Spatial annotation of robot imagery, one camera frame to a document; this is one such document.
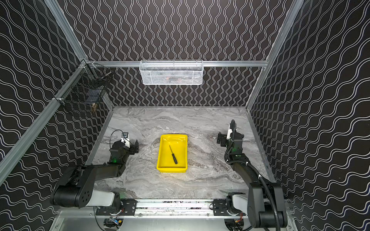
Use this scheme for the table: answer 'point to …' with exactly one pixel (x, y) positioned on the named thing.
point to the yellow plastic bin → (178, 144)
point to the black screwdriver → (174, 156)
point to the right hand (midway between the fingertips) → (229, 132)
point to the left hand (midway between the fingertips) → (132, 138)
